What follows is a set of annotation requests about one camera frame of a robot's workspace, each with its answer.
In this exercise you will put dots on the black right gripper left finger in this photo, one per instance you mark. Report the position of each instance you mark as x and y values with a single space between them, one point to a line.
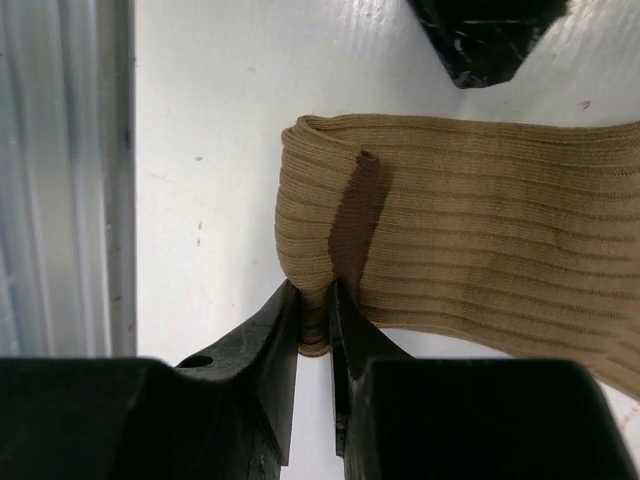
224 412

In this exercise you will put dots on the aluminium rail frame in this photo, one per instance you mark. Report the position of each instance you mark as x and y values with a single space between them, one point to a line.
68 240

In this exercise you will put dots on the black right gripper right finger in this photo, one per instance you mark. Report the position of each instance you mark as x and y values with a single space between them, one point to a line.
399 417

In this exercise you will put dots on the tan ribbed sock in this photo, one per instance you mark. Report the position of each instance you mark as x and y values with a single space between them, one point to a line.
523 238

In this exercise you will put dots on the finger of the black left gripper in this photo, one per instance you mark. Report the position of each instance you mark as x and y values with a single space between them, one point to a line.
482 43

